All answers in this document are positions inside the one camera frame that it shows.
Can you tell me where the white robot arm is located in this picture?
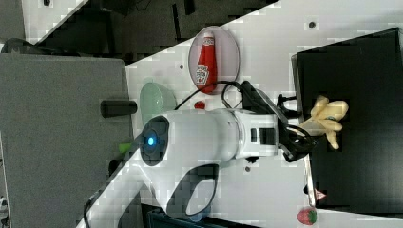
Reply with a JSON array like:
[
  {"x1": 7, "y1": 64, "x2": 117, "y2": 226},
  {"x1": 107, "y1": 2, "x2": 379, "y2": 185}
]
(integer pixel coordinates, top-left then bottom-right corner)
[{"x1": 76, "y1": 108, "x2": 316, "y2": 228}]

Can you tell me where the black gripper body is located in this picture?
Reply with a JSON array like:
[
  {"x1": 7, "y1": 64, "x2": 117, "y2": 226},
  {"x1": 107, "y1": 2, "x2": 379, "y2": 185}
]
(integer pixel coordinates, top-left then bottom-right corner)
[{"x1": 279, "y1": 108, "x2": 317, "y2": 162}]

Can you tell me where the red ketchup bottle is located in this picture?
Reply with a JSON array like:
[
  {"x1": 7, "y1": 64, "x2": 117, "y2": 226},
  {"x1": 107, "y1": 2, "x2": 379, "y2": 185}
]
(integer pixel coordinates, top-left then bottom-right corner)
[{"x1": 196, "y1": 31, "x2": 218, "y2": 94}]

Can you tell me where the dark teal crate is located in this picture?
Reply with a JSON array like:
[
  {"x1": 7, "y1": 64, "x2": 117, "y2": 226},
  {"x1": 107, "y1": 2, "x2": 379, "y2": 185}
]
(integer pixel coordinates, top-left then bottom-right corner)
[{"x1": 144, "y1": 209, "x2": 258, "y2": 228}]

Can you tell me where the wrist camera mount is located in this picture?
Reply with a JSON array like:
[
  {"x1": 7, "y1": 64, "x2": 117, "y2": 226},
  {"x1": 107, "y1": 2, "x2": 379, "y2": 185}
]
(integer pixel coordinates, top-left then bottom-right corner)
[{"x1": 240, "y1": 81, "x2": 288, "y2": 124}]

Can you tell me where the yellow plush peeled banana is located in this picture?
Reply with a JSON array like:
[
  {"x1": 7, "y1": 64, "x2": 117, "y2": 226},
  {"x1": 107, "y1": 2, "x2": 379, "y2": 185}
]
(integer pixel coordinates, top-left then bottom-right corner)
[{"x1": 299, "y1": 96, "x2": 349, "y2": 150}]

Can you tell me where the black oven door handle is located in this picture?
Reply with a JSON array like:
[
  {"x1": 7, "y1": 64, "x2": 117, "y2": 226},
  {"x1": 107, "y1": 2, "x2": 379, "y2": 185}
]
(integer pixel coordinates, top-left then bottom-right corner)
[{"x1": 277, "y1": 94, "x2": 299, "y2": 116}]

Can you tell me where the green marker tube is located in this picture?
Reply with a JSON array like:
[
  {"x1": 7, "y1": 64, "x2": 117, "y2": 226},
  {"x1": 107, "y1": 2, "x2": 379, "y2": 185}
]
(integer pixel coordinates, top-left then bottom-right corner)
[{"x1": 119, "y1": 143, "x2": 132, "y2": 154}]

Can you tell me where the large green bowl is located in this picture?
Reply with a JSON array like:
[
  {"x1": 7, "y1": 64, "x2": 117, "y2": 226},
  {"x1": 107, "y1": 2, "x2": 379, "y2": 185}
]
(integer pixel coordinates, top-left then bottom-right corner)
[{"x1": 140, "y1": 83, "x2": 177, "y2": 124}]

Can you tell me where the red toy strawberry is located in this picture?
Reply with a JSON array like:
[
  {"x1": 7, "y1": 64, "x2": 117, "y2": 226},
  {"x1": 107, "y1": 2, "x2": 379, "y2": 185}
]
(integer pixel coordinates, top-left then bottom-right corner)
[{"x1": 297, "y1": 208, "x2": 317, "y2": 225}]

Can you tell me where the black toaster oven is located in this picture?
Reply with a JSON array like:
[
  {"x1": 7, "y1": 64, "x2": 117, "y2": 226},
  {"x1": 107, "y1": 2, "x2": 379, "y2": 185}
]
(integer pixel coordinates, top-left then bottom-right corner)
[{"x1": 292, "y1": 28, "x2": 403, "y2": 219}]

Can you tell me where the blue cup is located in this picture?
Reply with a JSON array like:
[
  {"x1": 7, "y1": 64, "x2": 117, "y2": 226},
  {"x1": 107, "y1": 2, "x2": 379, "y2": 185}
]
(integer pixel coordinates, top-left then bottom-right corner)
[{"x1": 189, "y1": 212, "x2": 208, "y2": 222}]

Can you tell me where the black cylinder cup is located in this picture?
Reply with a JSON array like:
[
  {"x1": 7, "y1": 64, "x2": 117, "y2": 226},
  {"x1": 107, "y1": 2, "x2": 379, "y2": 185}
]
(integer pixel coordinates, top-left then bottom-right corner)
[{"x1": 108, "y1": 159, "x2": 122, "y2": 177}]

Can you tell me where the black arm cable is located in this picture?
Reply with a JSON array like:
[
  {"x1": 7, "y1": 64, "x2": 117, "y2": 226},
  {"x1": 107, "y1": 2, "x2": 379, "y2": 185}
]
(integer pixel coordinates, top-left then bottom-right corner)
[{"x1": 174, "y1": 80, "x2": 246, "y2": 111}]

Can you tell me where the grey oval plate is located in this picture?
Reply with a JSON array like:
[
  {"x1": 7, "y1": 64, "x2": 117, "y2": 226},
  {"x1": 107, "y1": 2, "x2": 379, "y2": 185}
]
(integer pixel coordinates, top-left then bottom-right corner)
[{"x1": 188, "y1": 26, "x2": 240, "y2": 85}]

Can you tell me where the small red toy tomato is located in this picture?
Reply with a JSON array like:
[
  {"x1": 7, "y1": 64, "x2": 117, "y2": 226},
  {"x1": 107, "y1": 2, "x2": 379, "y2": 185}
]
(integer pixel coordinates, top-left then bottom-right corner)
[{"x1": 194, "y1": 101, "x2": 205, "y2": 110}]

